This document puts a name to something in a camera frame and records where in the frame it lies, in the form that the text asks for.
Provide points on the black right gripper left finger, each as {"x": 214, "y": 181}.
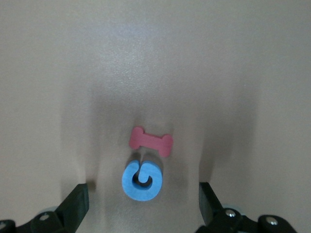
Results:
{"x": 77, "y": 201}

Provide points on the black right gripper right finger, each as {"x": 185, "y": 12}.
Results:
{"x": 206, "y": 201}

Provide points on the blue foam letter G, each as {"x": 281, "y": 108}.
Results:
{"x": 128, "y": 184}

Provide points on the red foam letter I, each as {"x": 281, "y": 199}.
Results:
{"x": 151, "y": 142}

